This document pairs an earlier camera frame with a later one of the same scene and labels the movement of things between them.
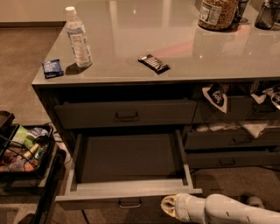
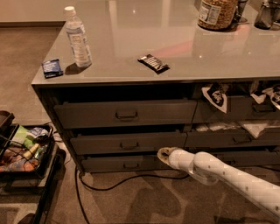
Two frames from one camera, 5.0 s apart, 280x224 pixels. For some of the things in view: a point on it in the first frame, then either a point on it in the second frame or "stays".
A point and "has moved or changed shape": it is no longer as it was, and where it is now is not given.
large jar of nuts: (218, 15) stays
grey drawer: (126, 171) has moved or changed shape
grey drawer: (210, 140) stays
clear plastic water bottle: (76, 32) stays
